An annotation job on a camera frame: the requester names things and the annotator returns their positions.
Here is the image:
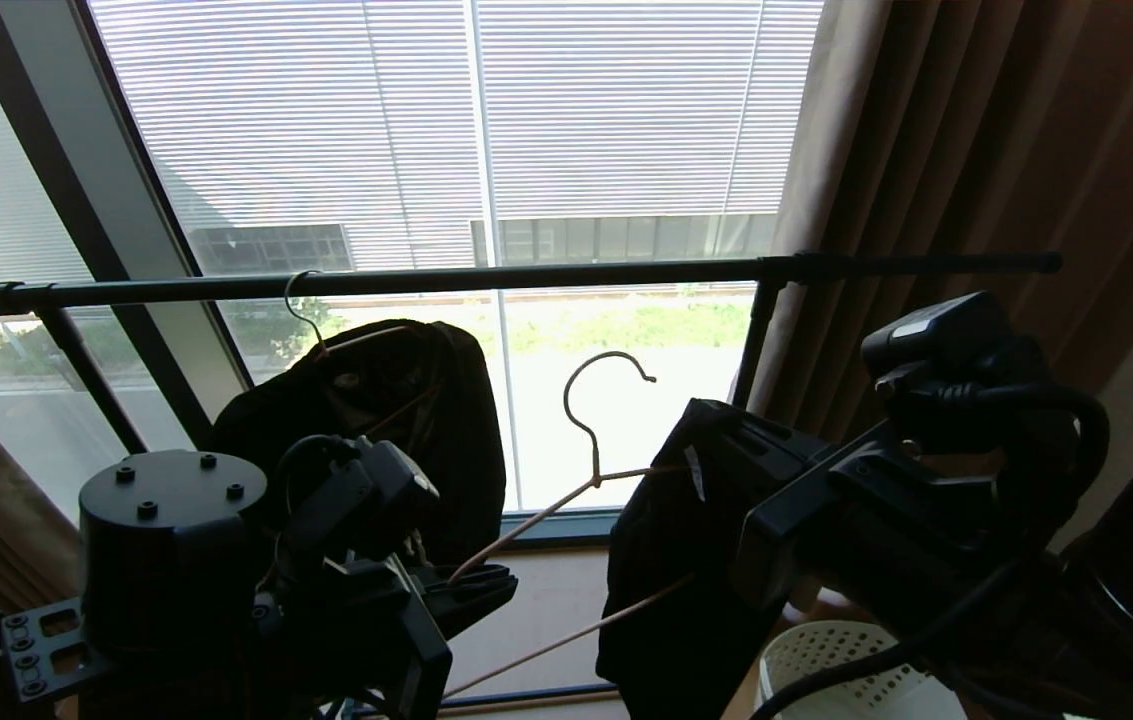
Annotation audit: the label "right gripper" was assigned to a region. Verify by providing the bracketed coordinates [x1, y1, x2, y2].
[729, 425, 1032, 626]

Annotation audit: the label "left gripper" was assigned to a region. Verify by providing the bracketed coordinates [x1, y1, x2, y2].
[261, 555, 520, 720]

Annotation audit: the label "pink clothes hanger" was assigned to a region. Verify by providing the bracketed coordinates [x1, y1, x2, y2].
[283, 270, 445, 441]
[438, 350, 699, 701]

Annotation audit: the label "black shorts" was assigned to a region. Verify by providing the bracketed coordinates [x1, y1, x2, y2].
[209, 320, 509, 571]

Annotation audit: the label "black garment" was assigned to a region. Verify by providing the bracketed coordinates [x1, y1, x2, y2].
[594, 397, 832, 720]

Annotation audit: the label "white laundry basket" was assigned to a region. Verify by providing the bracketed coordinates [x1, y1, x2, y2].
[758, 620, 969, 720]

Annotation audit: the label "black clothes rack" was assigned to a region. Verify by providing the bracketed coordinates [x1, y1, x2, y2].
[0, 250, 1064, 716]

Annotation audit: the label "window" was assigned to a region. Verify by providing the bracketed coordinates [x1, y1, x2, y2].
[0, 0, 827, 546]

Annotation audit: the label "black cable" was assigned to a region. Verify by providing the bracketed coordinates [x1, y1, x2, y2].
[271, 433, 364, 506]
[751, 555, 1032, 720]

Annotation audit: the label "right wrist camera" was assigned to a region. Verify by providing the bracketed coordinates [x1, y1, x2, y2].
[861, 292, 1110, 479]

